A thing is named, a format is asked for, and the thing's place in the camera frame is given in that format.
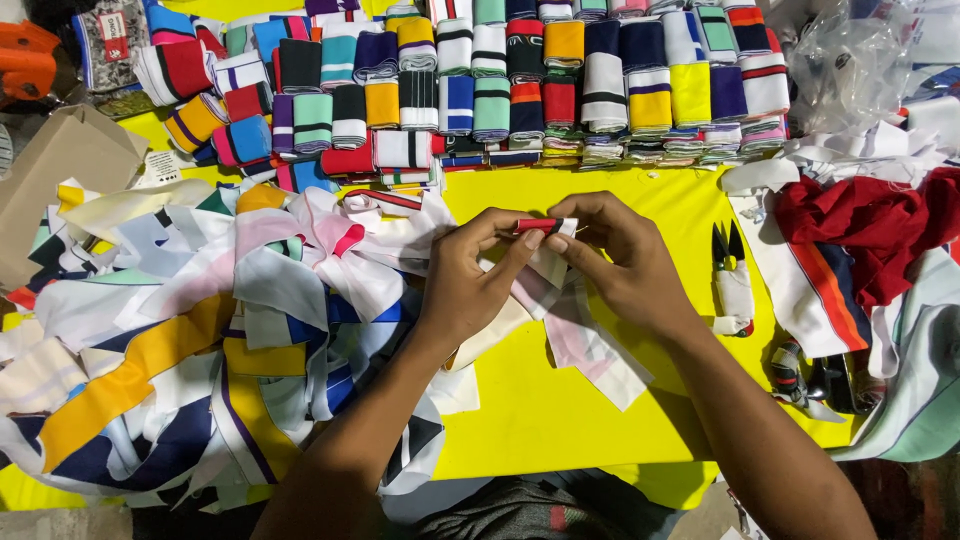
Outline person's left hand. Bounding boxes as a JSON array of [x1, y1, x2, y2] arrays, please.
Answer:
[[417, 207, 546, 348]]

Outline person's right hand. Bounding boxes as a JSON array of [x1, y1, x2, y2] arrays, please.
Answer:
[[543, 191, 704, 344]]

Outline red black white fabric strip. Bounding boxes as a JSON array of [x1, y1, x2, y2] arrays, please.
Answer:
[[512, 216, 655, 414]]

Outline yellow table cloth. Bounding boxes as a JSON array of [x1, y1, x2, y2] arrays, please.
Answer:
[[0, 0, 864, 513]]

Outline white strip orange navy stripes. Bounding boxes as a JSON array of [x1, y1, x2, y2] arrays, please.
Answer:
[[721, 159, 875, 360]]

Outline stack of folded striped bands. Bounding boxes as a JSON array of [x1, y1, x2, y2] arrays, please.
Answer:
[[133, 0, 792, 195]]

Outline person's grey patterned trousers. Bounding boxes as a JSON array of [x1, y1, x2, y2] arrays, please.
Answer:
[[382, 471, 680, 540]]

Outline red cloth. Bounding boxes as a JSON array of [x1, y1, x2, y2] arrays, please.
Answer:
[[772, 166, 960, 315]]

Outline heap of loose fabric strips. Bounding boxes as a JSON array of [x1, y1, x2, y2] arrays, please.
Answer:
[[0, 178, 481, 515]]

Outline heap of white fabric scraps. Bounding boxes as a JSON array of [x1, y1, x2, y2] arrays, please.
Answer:
[[780, 96, 960, 198]]

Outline clear plastic bag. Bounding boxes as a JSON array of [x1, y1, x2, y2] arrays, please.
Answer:
[[783, 0, 922, 138]]

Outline mint and white fabric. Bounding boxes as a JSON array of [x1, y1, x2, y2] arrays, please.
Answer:
[[828, 238, 960, 463]]

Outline white paper label card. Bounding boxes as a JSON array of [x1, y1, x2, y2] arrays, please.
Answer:
[[133, 150, 186, 189]]

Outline brown cardboard box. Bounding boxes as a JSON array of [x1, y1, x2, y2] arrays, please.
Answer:
[[0, 103, 151, 291]]

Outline orange plastic object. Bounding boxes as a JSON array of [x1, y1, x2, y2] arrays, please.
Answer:
[[0, 20, 61, 111]]

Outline thread snips with wrapped handle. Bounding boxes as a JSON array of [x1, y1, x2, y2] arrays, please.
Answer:
[[708, 219, 757, 339]]

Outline black scissors with wrapped handles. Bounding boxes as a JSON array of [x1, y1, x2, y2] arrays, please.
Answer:
[[771, 337, 888, 423]]

